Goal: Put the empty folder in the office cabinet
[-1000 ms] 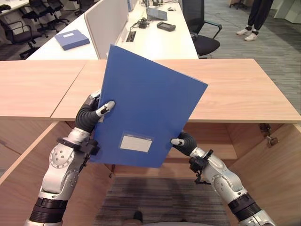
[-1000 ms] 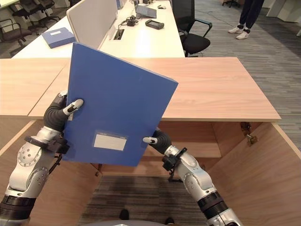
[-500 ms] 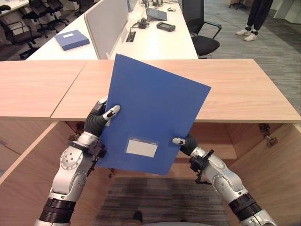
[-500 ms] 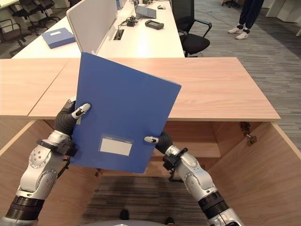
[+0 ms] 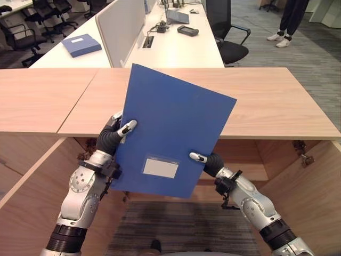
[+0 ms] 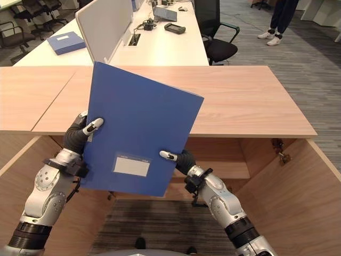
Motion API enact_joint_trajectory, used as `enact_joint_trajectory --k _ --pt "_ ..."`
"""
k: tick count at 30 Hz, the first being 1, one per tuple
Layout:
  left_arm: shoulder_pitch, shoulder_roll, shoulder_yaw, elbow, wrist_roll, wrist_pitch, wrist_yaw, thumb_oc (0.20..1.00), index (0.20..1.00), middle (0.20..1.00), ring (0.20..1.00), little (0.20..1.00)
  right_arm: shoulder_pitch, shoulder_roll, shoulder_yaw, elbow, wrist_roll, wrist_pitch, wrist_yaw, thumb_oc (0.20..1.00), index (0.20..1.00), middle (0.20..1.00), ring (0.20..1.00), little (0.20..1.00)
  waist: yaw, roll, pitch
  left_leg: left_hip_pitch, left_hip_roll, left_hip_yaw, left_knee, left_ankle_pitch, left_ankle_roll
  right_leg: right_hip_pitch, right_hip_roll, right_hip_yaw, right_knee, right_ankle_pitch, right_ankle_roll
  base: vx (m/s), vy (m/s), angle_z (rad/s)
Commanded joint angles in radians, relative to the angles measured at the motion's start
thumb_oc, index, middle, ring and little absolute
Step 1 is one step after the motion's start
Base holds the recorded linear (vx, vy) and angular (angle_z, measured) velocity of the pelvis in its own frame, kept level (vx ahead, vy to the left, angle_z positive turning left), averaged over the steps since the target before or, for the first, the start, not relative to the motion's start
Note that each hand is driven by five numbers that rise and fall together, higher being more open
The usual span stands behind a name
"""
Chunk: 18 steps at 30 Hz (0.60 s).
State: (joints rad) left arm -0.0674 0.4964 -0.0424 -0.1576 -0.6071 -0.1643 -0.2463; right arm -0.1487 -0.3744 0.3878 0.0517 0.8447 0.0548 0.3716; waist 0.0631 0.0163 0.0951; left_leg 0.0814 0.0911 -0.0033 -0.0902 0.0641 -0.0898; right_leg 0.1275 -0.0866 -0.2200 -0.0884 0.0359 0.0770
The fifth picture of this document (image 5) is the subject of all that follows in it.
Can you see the long white office desk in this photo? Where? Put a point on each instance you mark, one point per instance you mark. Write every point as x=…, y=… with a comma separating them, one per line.
x=181, y=50
x=72, y=60

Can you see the black mesh office chair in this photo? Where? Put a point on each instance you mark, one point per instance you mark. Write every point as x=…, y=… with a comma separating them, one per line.
x=229, y=32

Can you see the blue folder with white label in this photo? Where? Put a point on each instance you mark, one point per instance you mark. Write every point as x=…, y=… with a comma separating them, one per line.
x=170, y=125

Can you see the white desk divider panel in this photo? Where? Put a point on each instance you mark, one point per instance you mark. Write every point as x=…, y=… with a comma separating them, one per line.
x=120, y=29

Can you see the blue file box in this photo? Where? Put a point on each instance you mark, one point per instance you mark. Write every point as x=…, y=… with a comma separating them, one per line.
x=81, y=45

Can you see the wooden cabinet door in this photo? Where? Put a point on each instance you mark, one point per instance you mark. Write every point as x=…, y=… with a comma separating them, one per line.
x=34, y=202
x=311, y=202

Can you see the white furniture block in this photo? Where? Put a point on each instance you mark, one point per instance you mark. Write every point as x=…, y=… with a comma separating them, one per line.
x=326, y=13

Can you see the grey-blue laptop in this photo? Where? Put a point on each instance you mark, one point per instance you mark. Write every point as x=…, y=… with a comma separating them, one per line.
x=178, y=16

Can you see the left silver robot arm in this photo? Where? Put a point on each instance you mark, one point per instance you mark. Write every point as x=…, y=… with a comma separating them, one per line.
x=80, y=197

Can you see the dark robot foot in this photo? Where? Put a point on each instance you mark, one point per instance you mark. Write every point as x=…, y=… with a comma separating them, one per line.
x=156, y=246

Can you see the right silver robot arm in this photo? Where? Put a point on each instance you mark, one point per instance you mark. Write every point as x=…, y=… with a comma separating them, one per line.
x=261, y=210

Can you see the wooden neighbour cabinet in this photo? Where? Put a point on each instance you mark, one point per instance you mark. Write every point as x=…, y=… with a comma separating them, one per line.
x=34, y=98

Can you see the person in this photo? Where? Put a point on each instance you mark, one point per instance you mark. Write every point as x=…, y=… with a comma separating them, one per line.
x=289, y=18

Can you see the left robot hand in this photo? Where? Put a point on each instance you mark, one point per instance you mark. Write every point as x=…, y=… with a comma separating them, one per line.
x=106, y=141

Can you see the metal door hinge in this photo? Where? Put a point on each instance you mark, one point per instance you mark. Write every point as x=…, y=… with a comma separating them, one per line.
x=303, y=154
x=86, y=150

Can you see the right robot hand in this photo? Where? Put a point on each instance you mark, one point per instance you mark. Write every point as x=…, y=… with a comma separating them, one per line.
x=214, y=164

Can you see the white computer mouse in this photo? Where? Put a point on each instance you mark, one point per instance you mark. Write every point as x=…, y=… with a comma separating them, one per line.
x=194, y=11

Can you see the wooden office cabinet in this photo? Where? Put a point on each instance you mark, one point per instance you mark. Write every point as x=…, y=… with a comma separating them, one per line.
x=266, y=106

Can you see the black handheld device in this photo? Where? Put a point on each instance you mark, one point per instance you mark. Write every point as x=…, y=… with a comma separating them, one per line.
x=187, y=30

